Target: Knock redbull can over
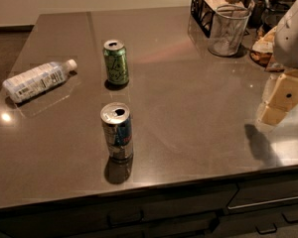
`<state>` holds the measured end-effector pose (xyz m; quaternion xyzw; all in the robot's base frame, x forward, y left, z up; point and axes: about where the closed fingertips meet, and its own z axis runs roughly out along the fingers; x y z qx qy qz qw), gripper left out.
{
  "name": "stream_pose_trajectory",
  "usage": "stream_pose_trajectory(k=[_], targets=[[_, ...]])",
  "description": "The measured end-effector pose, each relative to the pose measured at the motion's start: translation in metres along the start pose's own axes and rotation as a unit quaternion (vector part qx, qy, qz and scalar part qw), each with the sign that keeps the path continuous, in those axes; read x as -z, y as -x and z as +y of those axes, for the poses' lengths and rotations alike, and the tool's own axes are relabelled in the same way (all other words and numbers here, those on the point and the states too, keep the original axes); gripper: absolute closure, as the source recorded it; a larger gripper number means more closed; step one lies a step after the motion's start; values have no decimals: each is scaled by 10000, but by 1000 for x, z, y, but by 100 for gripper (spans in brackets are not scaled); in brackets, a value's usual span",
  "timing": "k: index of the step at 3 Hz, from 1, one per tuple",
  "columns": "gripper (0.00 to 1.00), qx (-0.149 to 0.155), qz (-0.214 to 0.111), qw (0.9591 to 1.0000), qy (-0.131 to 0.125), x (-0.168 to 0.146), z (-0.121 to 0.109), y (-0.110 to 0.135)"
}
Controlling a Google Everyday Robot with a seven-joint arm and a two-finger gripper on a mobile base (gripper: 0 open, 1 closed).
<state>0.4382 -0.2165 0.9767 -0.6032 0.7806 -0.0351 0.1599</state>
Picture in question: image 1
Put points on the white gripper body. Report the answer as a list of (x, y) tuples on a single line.
[(292, 42)]

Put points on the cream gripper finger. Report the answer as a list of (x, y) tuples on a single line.
[(272, 115), (271, 92)]

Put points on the silver blue Red Bull can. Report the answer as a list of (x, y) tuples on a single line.
[(116, 123)]

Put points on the green soda can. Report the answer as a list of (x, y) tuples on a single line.
[(114, 53)]

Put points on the brown snack bag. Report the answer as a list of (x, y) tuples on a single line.
[(261, 52)]

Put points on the clear plastic water bottle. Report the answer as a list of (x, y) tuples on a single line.
[(37, 80)]

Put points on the wire mesh cup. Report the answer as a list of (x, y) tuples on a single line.
[(229, 23)]

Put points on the black wire basket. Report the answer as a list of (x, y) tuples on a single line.
[(204, 10)]

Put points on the silver drawer handle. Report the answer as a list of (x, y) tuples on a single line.
[(246, 205)]

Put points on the black drawer handle right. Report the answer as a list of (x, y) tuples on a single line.
[(291, 216)]

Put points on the black drawer handle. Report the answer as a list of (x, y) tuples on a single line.
[(291, 216), (266, 228), (124, 217)]

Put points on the black drawer handle middle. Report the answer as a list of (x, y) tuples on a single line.
[(266, 228)]

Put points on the black drawer handle left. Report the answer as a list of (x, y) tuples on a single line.
[(124, 217)]

